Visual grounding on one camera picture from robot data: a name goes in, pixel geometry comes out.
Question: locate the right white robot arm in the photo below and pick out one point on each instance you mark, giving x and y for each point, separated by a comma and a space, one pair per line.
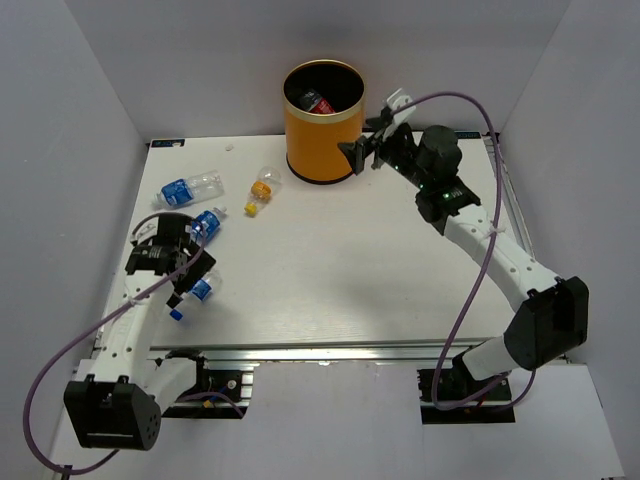
386, 256

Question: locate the large blue label bottle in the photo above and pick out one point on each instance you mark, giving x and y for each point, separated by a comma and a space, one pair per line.
207, 224

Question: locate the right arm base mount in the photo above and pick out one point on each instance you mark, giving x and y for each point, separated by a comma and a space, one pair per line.
489, 408

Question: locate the blue corner sticker right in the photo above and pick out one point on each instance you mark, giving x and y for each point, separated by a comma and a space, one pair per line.
467, 135

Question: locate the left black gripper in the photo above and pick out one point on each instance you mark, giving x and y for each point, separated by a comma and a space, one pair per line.
200, 263

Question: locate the blue cap pepsi bottle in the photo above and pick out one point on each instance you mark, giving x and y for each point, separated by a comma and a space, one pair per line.
198, 298

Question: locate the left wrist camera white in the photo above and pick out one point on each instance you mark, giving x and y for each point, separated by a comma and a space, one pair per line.
143, 233

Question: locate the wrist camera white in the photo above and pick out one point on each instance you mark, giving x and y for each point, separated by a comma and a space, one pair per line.
143, 233
396, 101

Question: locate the blue corner sticker left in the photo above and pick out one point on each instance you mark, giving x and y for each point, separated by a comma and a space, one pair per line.
167, 143

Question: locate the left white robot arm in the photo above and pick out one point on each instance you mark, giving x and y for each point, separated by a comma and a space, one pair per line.
120, 401

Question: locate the orange cylindrical bin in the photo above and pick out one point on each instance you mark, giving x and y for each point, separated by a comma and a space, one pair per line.
312, 153

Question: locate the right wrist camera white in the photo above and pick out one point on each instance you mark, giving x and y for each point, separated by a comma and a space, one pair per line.
396, 101

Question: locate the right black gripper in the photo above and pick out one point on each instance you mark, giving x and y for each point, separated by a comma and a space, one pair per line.
355, 153

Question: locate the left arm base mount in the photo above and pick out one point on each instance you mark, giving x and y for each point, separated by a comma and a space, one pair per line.
214, 390

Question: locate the red label water bottle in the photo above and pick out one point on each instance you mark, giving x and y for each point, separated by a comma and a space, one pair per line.
313, 102

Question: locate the blue corner sticker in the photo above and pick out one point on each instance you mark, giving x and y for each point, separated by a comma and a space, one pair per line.
167, 143
467, 135

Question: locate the yellow cap small bottle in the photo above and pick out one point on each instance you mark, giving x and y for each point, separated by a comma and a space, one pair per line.
266, 185

